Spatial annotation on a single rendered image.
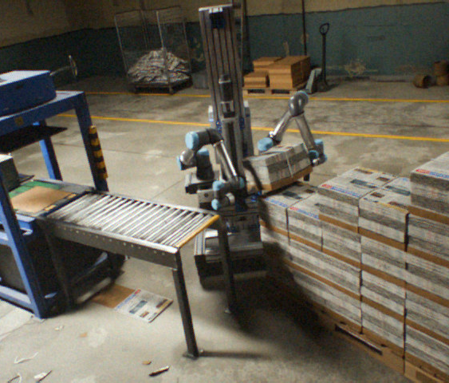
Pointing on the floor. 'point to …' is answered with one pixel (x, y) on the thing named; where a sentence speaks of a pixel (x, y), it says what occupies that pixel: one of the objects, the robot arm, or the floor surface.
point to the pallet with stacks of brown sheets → (278, 75)
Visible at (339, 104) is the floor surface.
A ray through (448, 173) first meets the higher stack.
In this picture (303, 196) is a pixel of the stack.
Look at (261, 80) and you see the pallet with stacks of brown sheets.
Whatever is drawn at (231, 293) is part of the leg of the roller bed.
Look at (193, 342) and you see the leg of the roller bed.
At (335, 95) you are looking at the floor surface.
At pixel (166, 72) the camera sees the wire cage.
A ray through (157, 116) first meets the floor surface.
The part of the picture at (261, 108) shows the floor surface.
